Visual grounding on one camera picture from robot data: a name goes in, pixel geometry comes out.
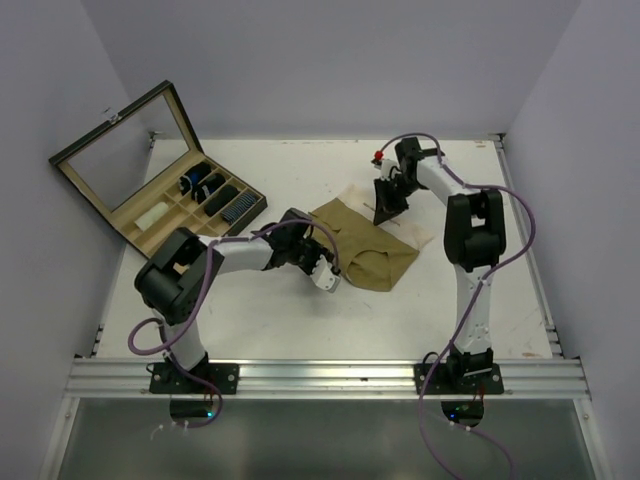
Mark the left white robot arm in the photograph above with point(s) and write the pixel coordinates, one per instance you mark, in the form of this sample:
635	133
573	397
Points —
176	280

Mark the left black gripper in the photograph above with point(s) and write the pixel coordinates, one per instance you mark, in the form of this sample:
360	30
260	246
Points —
319	250

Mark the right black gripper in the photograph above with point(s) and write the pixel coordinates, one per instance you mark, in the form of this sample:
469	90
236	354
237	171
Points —
387	207

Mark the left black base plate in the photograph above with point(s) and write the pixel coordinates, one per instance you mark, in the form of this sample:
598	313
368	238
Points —
167	379

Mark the aluminium front rail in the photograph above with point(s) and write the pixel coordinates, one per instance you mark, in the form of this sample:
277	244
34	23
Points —
545	379

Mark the black blue rolled underwear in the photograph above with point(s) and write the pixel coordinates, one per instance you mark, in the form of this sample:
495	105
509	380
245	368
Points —
189	180

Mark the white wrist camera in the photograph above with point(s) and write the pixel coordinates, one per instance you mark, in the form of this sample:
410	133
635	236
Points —
323	276
387	167

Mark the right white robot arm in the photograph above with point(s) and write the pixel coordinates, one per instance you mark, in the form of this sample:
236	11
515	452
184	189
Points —
474	240

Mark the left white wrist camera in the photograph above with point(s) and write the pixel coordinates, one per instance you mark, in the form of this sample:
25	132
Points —
323	276

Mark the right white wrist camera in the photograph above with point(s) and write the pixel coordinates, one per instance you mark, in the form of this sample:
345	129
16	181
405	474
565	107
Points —
387	167

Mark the olive tan underwear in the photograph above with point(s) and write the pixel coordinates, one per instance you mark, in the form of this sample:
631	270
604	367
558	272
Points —
371	257

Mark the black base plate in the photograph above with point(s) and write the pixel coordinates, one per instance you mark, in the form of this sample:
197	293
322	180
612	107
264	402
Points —
444	382
167	379

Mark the white rolled cloth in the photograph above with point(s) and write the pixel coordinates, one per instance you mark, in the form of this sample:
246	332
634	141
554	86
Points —
146	220

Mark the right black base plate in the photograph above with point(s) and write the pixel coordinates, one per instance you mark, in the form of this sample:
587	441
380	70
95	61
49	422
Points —
444	382

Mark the black white rolled underwear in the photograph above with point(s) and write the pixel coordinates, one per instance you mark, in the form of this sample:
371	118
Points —
207	187

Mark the black compartment storage box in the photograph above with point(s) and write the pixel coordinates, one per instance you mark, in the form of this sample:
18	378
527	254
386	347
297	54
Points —
133	160

